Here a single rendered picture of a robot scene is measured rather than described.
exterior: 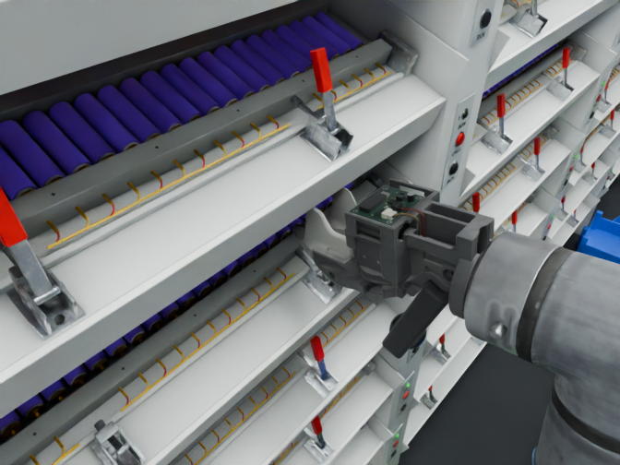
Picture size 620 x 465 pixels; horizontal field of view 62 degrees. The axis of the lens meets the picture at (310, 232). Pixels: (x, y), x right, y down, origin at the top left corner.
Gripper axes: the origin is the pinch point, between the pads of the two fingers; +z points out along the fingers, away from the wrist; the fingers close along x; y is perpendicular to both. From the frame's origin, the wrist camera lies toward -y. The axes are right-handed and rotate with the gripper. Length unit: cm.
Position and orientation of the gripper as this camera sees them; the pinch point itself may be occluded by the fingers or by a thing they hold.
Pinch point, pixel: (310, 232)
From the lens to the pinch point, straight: 55.4
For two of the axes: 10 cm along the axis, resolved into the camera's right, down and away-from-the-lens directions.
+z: -7.3, -2.9, 6.2
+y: -1.4, -8.2, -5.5
